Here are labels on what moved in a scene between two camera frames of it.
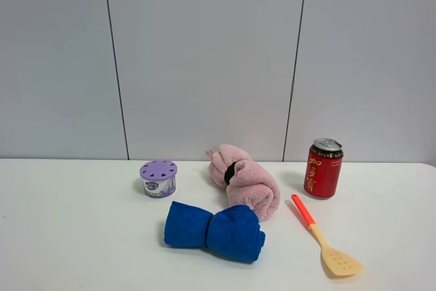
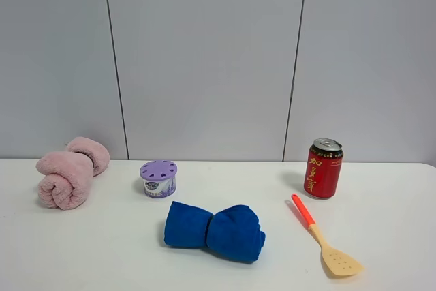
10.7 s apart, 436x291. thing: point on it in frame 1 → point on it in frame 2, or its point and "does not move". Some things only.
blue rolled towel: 232,233 does not move
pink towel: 248,182 → 65,178
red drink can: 323,168 does not move
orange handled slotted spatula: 336,262 does not move
